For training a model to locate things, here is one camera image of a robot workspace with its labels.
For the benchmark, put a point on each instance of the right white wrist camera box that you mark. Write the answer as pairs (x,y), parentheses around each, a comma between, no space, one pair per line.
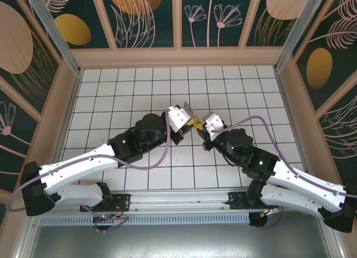
(214,121)

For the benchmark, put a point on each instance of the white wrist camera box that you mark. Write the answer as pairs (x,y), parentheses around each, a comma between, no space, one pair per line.
(214,121)
(177,118)

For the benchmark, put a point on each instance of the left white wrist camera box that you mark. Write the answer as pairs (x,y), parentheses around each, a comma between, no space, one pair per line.
(177,118)

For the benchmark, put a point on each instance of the aluminium mounting rail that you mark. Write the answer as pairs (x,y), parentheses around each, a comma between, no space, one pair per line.
(178,198)

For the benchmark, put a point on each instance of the aluminium table edge strip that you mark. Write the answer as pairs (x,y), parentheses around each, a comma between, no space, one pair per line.
(71,102)

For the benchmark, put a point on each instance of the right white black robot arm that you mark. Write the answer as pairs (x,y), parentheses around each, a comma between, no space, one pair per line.
(293,196)

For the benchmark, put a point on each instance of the silver disc keyring with loops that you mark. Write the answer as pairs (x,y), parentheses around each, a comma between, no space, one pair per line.
(186,104)

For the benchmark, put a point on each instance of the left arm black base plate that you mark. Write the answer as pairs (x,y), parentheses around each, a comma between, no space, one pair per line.
(122,199)

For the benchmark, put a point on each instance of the grey metal sheet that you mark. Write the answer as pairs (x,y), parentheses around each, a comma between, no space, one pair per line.
(178,241)

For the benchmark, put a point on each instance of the aluminium frame post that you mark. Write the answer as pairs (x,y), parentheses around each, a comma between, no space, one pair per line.
(298,32)
(57,32)

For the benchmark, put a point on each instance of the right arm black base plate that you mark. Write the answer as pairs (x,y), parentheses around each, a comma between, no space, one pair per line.
(237,199)

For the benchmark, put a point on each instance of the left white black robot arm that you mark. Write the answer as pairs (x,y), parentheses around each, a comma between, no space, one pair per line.
(78,163)

